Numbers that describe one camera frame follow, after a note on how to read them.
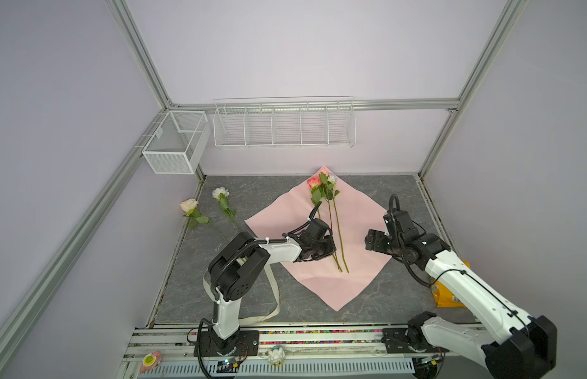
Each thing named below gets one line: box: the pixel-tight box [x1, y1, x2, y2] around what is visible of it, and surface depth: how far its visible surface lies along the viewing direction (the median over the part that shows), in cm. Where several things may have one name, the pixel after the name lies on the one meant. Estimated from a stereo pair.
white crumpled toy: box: [268, 345, 286, 368], surface depth 69 cm
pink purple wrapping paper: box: [244, 165, 393, 312], surface depth 98 cm
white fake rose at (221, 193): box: [211, 186, 244, 233], surface depth 110 cm
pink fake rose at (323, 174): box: [318, 166, 330, 186], surface depth 111 cm
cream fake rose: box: [179, 198, 228, 243], surface depth 107 cm
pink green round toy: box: [139, 351, 162, 373], surface depth 68 cm
